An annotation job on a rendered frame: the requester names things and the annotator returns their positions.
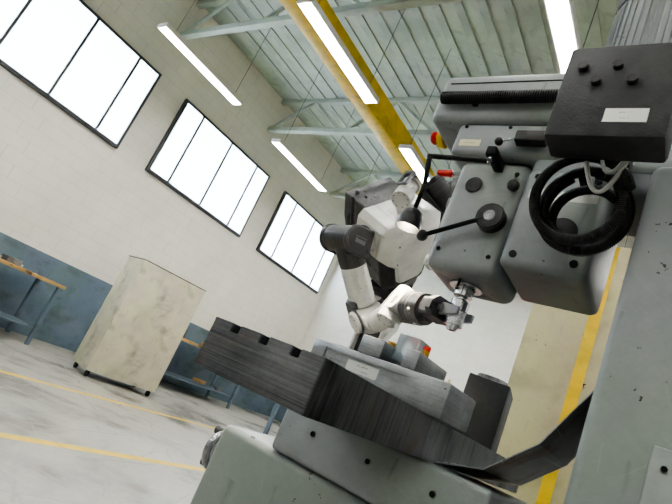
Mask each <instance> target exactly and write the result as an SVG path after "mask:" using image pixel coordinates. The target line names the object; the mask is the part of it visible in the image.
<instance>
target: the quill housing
mask: <svg viewBox="0 0 672 504"><path fill-rule="evenodd" d="M531 173H532V170H531V169H530V168H529V167H527V166H520V165H505V166H504V169H503V172H494V171H493V169H492V167H491V165H490V164H487V163H468V164H466V165H465V166H464V167H463V169H462V171H461V173H460V176H459V179H458V181H457V184H456V186H455V189H454V192H453V194H452V197H451V199H450V202H449V205H448V207H447V210H446V212H445V215H444V218H443V220H442V223H441V225H440V227H444V226H448V225H451V224H455V223H458V222H462V221H465V220H469V219H472V218H475V216H476V213H477V211H478V210H479V209H480V208H481V207H482V206H484V205H486V204H489V203H495V204H499V205H500V206H502V207H503V209H504V211H505V213H506V215H507V222H506V224H505V226H504V227H503V228H502V229H501V230H499V231H497V232H495V233H486V232H483V231H482V230H481V229H480V228H479V227H478V225H477V223H473V224H469V225H466V226H462V227H458V228H455V229H451V230H448V231H444V232H440V233H437V236H436V238H435V241H434V243H433V246H432V249H431V251H430V254H429V256H428V265H429V267H430V268H431V269H432V271H433V272H434V273H435V274H436V275H437V276H438V278H439V279H440V280H441V281H442V282H443V284H444V285H445V286H446V287H447V288H448V289H449V290H450V291H451V292H453V293H454V291H455V289H454V288H453V287H452V286H451V285H450V280H452V279H459V278H461V279H462V280H463V281H467V282H469V283H472V284H474V285H476V286H478V287H479V288H481V289H482V291H483V293H482V295H480V296H474V295H473V297H474V298H478V299H483V300H487V301H491V302H495V303H500V304H508V303H510V302H512V301H513V300H514V298H515V295H516V292H517V291H516V289H515V288H514V286H513V284H512V282H511V281H510V279H509V277H508V276H507V274H506V272H505V271H504V269H503V267H502V265H501V263H500V258H501V256H502V253H503V250H504V247H505V244H506V241H507V238H508V235H509V232H510V229H511V226H512V224H513V221H514V218H515V215H516V212H517V209H518V206H519V203H520V200H521V197H522V195H523V192H524V189H525V186H526V183H527V180H528V177H529V176H530V174H531ZM512 179H515V180H517V181H518V182H519V184H520V186H519V189H518V190H517V191H514V192H511V191H509V190H508V189H507V183H508V181H509V180H512Z"/></svg>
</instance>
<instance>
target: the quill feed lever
mask: <svg viewBox="0 0 672 504"><path fill-rule="evenodd" d="M506 222H507V215H506V213H505V211H504V209H503V207H502V206H500V205H499V204H495V203H489V204H486V205H484V206H482V207H481V208H480V209H479V210H478V211H477V213H476V216H475V218H472V219H469V220H465V221H462V222H458V223H455V224H451V225H448V226H444V227H440V228H437V229H433V230H430V231H426V230H424V229H420V230H418V231H417V233H416V237H417V239H418V240H419V241H425V240H426V239H427V238H428V236H430V235H433V234H437V233H440V232H444V231H448V230H451V229H455V228H458V227H462V226H466V225H469V224H473V223H477V225H478V227H479V228H480V229H481V230H482V231H483V232H486V233H495V232H497V231H499V230H501V229H502V228H503V227H504V226H505V224H506Z"/></svg>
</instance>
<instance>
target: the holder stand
mask: <svg viewBox="0 0 672 504"><path fill-rule="evenodd" d="M507 385H508V384H507V383H506V382H504V381H503V380H500V379H498V378H496V377H493V376H490V375H487V374H484V373H478V375H476V374H474V373H470V374H469V377H468V379H467V382H466V385H465V388H464V391H463V393H465V394H466V395H468V396H469V397H470V398H472V399H473V400H475V401H476V405H475V408H474V411H473V414H472V417H471V420H470V423H469V426H468V429H467V432H466V433H463V432H460V431H458V430H456V431H458V432H460V433H461V434H463V435H465V436H467V437H469V438H470V439H472V440H474V441H476V442H478V443H479V444H481V445H483V446H485V447H487V448H488V449H490V450H492V451H494V452H495V453H496V452H497V449H498V446H499V442H500V439H501V436H502V433H503V430H504V426H505V423H506V420H507V417H508V414H509V410H510V407H511V404H512V401H513V397H512V392H511V388H510V386H507Z"/></svg>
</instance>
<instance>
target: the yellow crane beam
mask: <svg viewBox="0 0 672 504"><path fill-rule="evenodd" d="M279 1H280V2H281V3H282V5H283V6H284V8H285V9H286V11H287V12H288V13H289V15H290V16H291V18H292V19H293V20H294V22H295V23H296V25H297V26H298V27H299V29H300V30H301V32H302V33H303V35H304V36H305V37H306V39H307V40H308V42H309V43H310V44H311V46H312V47H313V49H314V50H315V51H316V53H317V54H318V56H319V57H320V58H321V60H322V61H323V63H324V64H325V66H326V67H327V68H328V70H329V71H330V73H331V74H332V75H333V77H334V78H335V80H336V81H337V82H338V84H339V85H340V87H341V88H342V90H343V91H344V92H345V94H346V95H347V97H348V98H349V99H350V101H351V102H352V104H353V105H354V106H355V108H356V109H357V111H358V112H359V113H360V115H361V116H362V118H363V119H364V121H365V122H366V123H367V125H368V126H369V128H370V129H371V130H372V132H373V133H374V135H375V136H376V137H377V139H378V140H379V142H380V143H381V145H382V146H383V147H384V149H385V150H386V152H387V153H388V154H389V156H390V157H391V159H392V160H393V161H394V163H395V164H396V166H397V167H398V168H399V170H400V171H401V173H402V174H404V173H405V171H413V169H412V168H411V166H410V165H409V163H408V162H407V160H406V159H405V157H404V156H403V154H402V153H401V151H400V150H399V149H398V147H399V144H406V145H410V144H411V145H413V147H414V149H415V150H416V152H417V153H418V155H419V156H420V158H421V160H422V161H423V163H424V164H425V165H426V159H425V157H424V156H423V154H422V152H421V151H420V149H419V148H418V146H417V144H416V143H415V141H414V139H413V138H412V136H411V135H410V133H409V131H408V130H407V128H406V127H405V125H404V123H403V122H402V120H401V119H400V117H399V115H398V114H397V112H396V111H395V109H394V107H393V106H392V104H391V103H390V101H389V99H388V98H387V96H386V94H385V93H384V91H383V90H382V88H381V86H380V85H379V83H378V82H377V80H376V78H375V77H373V76H374V75H373V74H372V72H371V70H370V69H369V67H368V66H367V64H366V62H365V61H364V59H363V58H362V56H361V54H360V53H359V51H358V49H357V48H356V46H355V45H354V43H353V41H352V40H351V38H350V37H349V35H348V33H347V32H346V30H345V29H344V27H343V25H342V24H341V22H340V21H339V19H338V17H337V16H336V14H335V13H334V11H333V9H332V8H331V6H330V4H329V3H328V1H327V0H321V1H320V0H316V1H317V2H318V3H319V5H320V7H321V8H322V10H323V12H324V13H325V15H326V16H327V18H328V19H329V21H330V22H331V24H332V26H333V27H334V29H335V30H336V32H337V33H338V35H339V36H340V38H341V40H342V41H343V43H344V44H345V46H346V47H347V49H348V50H349V52H350V54H351V55H352V57H353V58H354V60H355V61H356V63H357V65H358V66H359V68H360V69H361V71H362V72H363V74H364V75H365V77H366V79H367V80H368V82H369V83H370V82H371V80H372V78H373V80H372V82H371V84H370V85H371V86H372V88H373V89H374V91H375V93H376V94H377V96H378V97H379V99H380V101H379V103H375V104H365V103H364V102H363V100H362V99H361V97H360V96H359V94H358V93H357V91H356V90H355V88H354V87H353V85H352V84H351V82H350V81H349V80H348V78H347V77H346V75H345V74H344V72H343V71H342V69H341V68H340V66H339V65H338V63H337V62H336V60H335V59H334V58H333V56H332V55H331V53H330V52H329V50H328V49H327V47H326V46H325V44H324V43H323V41H322V40H321V38H320V37H319V36H318V34H317V33H316V31H315V30H314V28H313V27H312V25H311V24H310V22H309V21H308V19H307V18H306V16H305V15H304V13H303V12H302V11H301V9H300V8H299V6H298V5H297V3H296V2H297V0H279ZM319 1H320V2H319ZM412 139H413V140H412ZM411 141H412V143H411Z"/></svg>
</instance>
